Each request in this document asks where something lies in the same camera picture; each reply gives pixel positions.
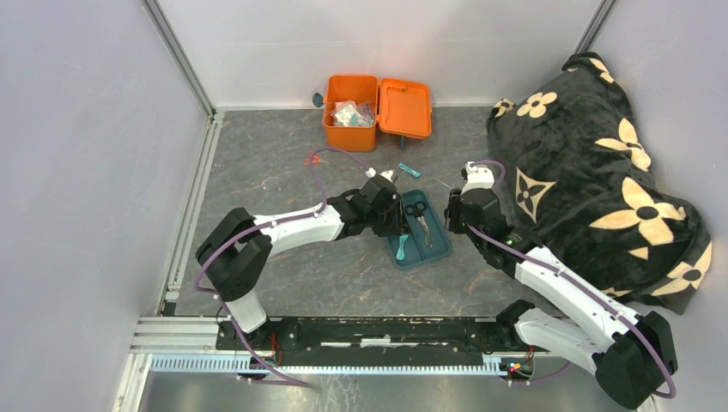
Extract black handled scissors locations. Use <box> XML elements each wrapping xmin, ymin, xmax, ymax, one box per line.
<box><xmin>404</xmin><ymin>200</ymin><xmax>433</xmax><ymax>248</ymax></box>

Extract teal plastic tray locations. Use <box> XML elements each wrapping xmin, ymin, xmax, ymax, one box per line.
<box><xmin>386</xmin><ymin>190</ymin><xmax>452</xmax><ymax>270</ymax></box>

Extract teal sachet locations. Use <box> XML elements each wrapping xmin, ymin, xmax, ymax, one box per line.
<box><xmin>397</xmin><ymin>162</ymin><xmax>422</xmax><ymax>179</ymax></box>
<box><xmin>395</xmin><ymin>233</ymin><xmax>410</xmax><ymax>262</ymax></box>

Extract orange handled small scissors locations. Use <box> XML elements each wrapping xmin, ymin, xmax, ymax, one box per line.
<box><xmin>303</xmin><ymin>151</ymin><xmax>329</xmax><ymax>167</ymax></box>

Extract orange medicine kit box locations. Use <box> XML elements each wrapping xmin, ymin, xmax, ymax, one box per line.
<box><xmin>322</xmin><ymin>75</ymin><xmax>432</xmax><ymax>152</ymax></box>

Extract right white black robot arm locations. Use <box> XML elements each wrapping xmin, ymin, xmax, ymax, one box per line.
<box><xmin>444</xmin><ymin>189</ymin><xmax>678</xmax><ymax>409</ymax></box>

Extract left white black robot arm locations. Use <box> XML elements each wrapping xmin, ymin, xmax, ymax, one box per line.
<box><xmin>195</xmin><ymin>170</ymin><xmax>409</xmax><ymax>350</ymax></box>

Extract black floral blanket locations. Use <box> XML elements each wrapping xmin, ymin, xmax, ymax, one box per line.
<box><xmin>486</xmin><ymin>52</ymin><xmax>712</xmax><ymax>315</ymax></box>

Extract teal knob behind box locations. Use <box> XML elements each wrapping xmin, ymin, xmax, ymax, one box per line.
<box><xmin>312</xmin><ymin>93</ymin><xmax>325</xmax><ymax>108</ymax></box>

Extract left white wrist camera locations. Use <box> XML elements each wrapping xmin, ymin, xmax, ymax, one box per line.
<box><xmin>365</xmin><ymin>167</ymin><xmax>398</xmax><ymax>184</ymax></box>

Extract black mounting base rail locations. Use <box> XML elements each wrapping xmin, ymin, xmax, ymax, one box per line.
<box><xmin>215</xmin><ymin>316</ymin><xmax>533</xmax><ymax>367</ymax></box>

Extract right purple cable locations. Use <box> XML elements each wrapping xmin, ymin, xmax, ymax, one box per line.
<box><xmin>466</xmin><ymin>159</ymin><xmax>678</xmax><ymax>399</ymax></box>

